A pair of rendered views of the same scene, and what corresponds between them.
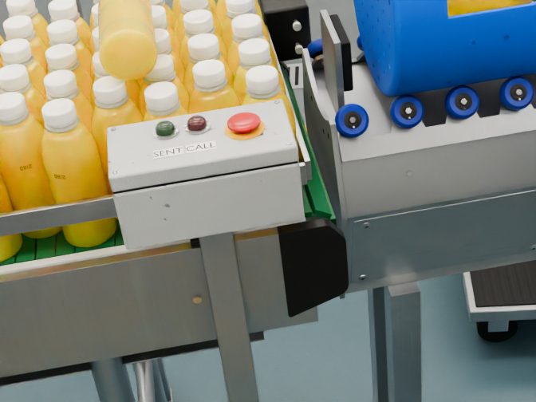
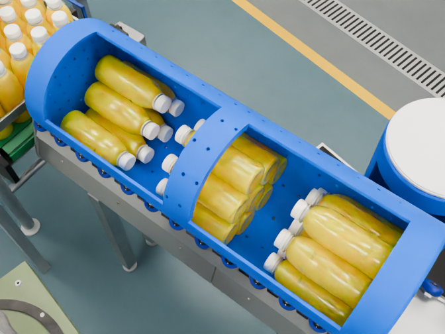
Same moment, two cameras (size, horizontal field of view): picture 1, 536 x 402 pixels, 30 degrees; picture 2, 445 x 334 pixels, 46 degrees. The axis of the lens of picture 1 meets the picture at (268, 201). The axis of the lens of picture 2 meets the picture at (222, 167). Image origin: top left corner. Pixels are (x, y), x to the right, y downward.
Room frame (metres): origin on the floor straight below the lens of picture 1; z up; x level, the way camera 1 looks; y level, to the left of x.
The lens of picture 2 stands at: (0.83, -0.99, 2.04)
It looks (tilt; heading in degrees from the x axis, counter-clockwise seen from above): 59 degrees down; 42
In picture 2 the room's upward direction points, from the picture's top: 1 degrees counter-clockwise
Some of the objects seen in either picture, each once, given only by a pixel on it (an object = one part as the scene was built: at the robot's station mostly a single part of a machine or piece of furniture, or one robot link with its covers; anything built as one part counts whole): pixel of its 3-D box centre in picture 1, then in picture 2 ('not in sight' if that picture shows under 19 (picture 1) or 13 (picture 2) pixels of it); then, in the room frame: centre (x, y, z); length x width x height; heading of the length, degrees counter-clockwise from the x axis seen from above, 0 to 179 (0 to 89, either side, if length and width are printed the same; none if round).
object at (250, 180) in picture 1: (205, 172); not in sight; (0.91, 0.07, 1.05); 0.20 x 0.10 x 0.10; 94
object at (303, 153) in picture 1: (282, 89); (50, 83); (1.21, -0.04, 0.96); 0.40 x 0.01 x 0.03; 4
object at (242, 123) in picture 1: (243, 124); not in sight; (0.91, 0.02, 1.11); 0.04 x 0.04 x 0.01
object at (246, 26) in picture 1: (246, 26); (18, 50); (1.18, 0.00, 1.08); 0.04 x 0.04 x 0.02
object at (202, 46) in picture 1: (203, 46); not in sight; (1.14, 0.06, 1.08); 0.04 x 0.04 x 0.02
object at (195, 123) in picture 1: (196, 123); not in sight; (0.92, 0.07, 1.11); 0.02 x 0.02 x 0.01
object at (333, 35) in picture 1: (337, 65); not in sight; (1.21, -0.12, 0.99); 0.10 x 0.02 x 0.12; 4
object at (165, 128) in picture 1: (164, 128); not in sight; (0.92, 0.10, 1.11); 0.02 x 0.02 x 0.01
